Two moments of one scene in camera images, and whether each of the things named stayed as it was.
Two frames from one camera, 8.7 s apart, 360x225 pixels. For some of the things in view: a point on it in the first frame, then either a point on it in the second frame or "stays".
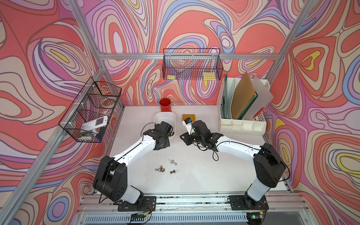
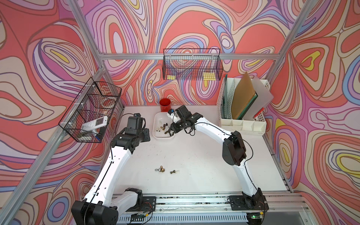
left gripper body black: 165,143 -> 143,135
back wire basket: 192,64 stays
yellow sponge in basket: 209,76 stays
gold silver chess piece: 161,169 stays
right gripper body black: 192,138 -> 178,126
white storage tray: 169,117 stays
